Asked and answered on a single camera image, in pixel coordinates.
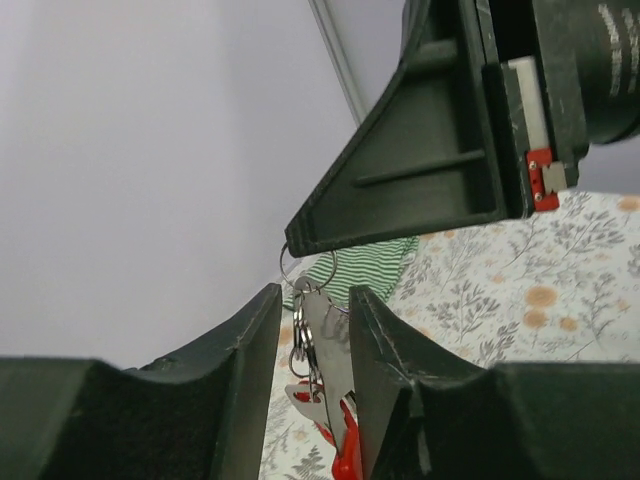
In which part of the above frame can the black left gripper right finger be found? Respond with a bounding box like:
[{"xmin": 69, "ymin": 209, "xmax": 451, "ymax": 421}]
[{"xmin": 349, "ymin": 287, "xmax": 639, "ymax": 479}]

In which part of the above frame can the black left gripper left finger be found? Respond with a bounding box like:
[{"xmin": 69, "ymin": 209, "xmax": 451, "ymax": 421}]
[{"xmin": 1, "ymin": 284, "xmax": 282, "ymax": 479}]

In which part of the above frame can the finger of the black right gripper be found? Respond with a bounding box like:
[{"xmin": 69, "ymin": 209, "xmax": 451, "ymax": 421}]
[{"xmin": 285, "ymin": 1, "xmax": 525, "ymax": 257}]

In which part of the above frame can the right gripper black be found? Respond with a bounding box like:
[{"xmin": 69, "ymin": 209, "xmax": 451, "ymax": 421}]
[{"xmin": 474, "ymin": 1, "xmax": 639, "ymax": 219}]

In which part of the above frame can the metal key holder red handle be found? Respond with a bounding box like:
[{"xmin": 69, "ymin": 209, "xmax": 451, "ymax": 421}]
[{"xmin": 282, "ymin": 253, "xmax": 364, "ymax": 479}]

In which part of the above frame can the green white striped cloth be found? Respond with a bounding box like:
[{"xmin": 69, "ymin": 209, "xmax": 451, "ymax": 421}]
[{"xmin": 282, "ymin": 236, "xmax": 419, "ymax": 311}]

